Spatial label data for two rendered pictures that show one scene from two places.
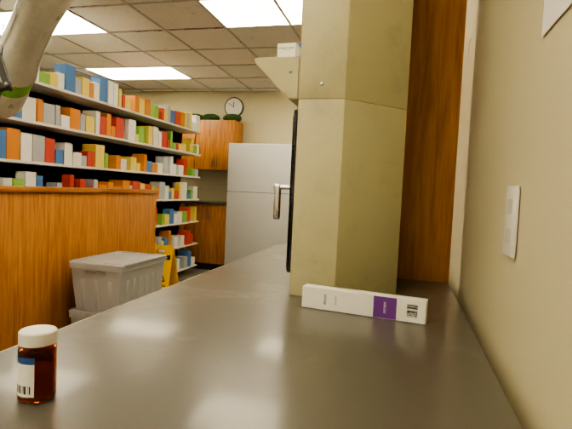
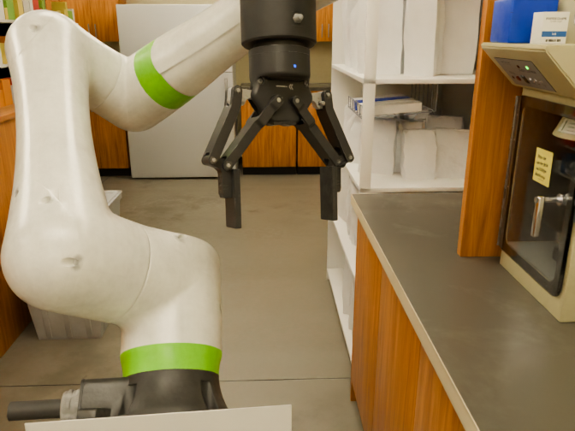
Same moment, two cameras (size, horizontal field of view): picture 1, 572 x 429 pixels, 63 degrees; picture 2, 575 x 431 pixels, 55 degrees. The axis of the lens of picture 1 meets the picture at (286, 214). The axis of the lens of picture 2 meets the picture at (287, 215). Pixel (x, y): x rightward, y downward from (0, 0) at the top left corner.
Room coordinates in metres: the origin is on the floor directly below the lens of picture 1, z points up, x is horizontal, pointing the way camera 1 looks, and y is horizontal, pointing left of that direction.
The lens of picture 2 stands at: (0.27, 0.84, 1.53)
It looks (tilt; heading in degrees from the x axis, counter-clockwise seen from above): 18 degrees down; 344
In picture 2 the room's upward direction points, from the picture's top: straight up
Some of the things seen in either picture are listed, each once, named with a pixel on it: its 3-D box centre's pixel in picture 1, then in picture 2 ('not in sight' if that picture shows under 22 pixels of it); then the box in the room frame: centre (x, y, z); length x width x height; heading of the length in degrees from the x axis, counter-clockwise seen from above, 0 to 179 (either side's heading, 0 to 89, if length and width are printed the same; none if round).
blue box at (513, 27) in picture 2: not in sight; (523, 21); (1.35, -0.02, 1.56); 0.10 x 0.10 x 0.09; 76
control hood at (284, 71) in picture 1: (291, 92); (532, 67); (1.28, 0.00, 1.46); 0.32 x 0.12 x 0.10; 166
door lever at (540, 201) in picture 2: (283, 201); (545, 215); (1.17, 0.01, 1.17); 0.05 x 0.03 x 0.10; 75
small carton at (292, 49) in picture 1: (288, 57); (548, 27); (1.24, 0.01, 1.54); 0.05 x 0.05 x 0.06; 72
